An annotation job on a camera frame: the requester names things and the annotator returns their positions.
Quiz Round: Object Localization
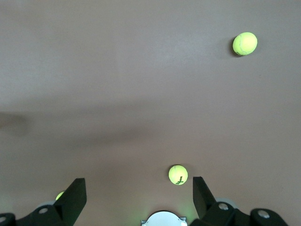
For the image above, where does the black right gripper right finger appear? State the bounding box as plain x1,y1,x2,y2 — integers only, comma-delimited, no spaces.
189,176,288,226

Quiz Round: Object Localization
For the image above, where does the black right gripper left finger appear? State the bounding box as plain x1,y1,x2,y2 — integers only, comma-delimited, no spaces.
0,178,87,226

